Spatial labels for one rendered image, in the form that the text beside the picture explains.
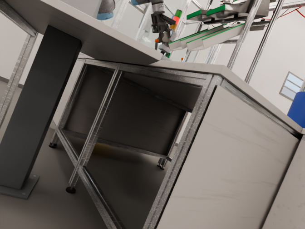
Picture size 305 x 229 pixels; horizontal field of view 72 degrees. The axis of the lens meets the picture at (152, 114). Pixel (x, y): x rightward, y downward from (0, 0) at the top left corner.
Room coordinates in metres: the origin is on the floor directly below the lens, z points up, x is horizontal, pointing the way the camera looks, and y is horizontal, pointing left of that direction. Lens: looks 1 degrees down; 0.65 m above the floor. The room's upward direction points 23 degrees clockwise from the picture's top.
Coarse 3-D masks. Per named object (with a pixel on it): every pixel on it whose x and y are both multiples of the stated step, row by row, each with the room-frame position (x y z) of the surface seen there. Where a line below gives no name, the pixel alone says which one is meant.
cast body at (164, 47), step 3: (162, 42) 1.40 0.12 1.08; (165, 42) 1.37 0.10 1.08; (159, 45) 1.39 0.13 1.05; (162, 45) 1.36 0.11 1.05; (165, 45) 1.37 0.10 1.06; (159, 48) 1.38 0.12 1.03; (162, 48) 1.36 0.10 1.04; (165, 48) 1.37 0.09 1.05; (168, 48) 1.39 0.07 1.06; (165, 51) 1.39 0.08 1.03; (168, 51) 1.39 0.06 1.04
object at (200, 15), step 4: (224, 4) 1.13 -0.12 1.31; (228, 4) 1.14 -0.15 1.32; (236, 4) 1.16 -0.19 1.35; (196, 12) 1.11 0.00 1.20; (200, 12) 1.08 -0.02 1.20; (204, 12) 1.08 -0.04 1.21; (188, 16) 1.17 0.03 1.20; (192, 16) 1.14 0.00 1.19; (196, 16) 1.12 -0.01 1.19; (200, 16) 1.12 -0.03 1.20; (204, 16) 1.12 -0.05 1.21; (196, 20) 1.21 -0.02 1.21; (200, 20) 1.21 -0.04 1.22; (204, 20) 1.21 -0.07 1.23; (208, 20) 1.21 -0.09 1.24
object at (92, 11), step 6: (60, 0) 0.99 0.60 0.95; (66, 0) 1.00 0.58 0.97; (72, 0) 1.00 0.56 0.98; (78, 0) 1.01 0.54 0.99; (84, 0) 1.02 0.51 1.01; (90, 0) 1.03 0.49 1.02; (96, 0) 1.03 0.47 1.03; (72, 6) 1.01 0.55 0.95; (78, 6) 1.01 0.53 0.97; (84, 6) 1.02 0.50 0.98; (90, 6) 1.03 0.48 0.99; (96, 6) 1.04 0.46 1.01; (84, 12) 1.02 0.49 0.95; (90, 12) 1.03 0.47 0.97; (96, 12) 1.10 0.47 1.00
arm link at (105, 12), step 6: (102, 0) 1.23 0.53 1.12; (108, 0) 1.28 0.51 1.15; (114, 0) 1.33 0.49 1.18; (102, 6) 1.25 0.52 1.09; (108, 6) 1.28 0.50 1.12; (114, 6) 1.34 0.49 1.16; (102, 12) 1.27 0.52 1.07; (108, 12) 1.29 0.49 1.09; (96, 18) 1.32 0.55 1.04; (102, 18) 1.30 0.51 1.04; (108, 18) 1.31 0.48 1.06
